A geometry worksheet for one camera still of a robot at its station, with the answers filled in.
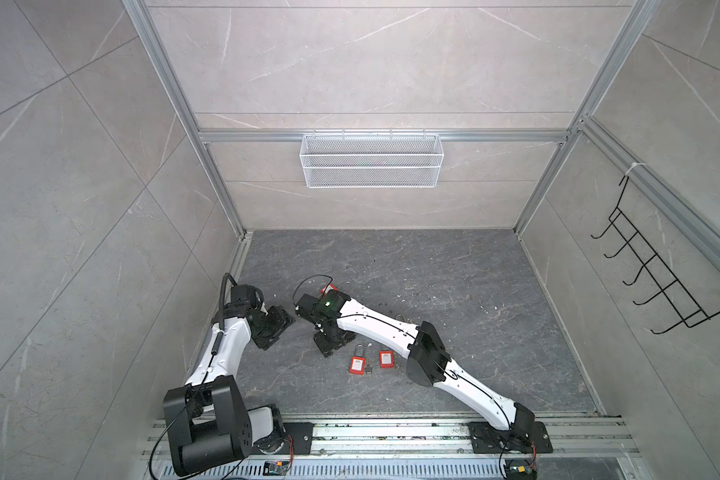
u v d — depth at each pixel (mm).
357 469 700
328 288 1001
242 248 1183
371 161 1007
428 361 632
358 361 843
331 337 790
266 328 728
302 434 733
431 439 747
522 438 625
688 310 588
